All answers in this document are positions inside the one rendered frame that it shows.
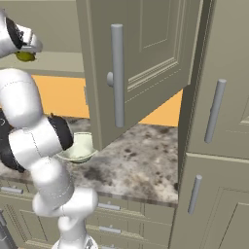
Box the long grey bar handle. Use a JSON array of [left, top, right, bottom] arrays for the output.
[[203, 78, 228, 145]]

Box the grey wall cabinet door handle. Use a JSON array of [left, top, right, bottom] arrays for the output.
[[106, 23, 126, 128]]

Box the beige wall cabinet body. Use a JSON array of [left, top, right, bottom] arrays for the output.
[[0, 0, 87, 79]]

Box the beige tall cabinet small door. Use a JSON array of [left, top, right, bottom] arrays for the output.
[[168, 152, 249, 249]]

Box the short grey bar handle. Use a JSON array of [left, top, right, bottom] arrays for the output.
[[187, 174, 203, 216]]

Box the grey drawer handle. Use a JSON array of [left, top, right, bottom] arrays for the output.
[[98, 225, 123, 235], [0, 186, 24, 196], [97, 201, 122, 212]]

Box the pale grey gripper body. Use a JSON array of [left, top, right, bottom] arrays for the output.
[[20, 31, 44, 54]]

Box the pale green bowl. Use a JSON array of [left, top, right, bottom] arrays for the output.
[[55, 131, 98, 164]]

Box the beige tall cabinet large door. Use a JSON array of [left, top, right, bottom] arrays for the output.
[[185, 0, 249, 160]]

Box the yellow-green pear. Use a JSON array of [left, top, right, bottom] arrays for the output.
[[16, 51, 37, 63]]

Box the beige drawer front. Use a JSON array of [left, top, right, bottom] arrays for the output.
[[86, 223, 144, 242], [92, 194, 146, 218], [0, 178, 37, 199]]

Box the beige wall cabinet door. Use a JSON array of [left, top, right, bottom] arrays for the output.
[[75, 0, 204, 152]]

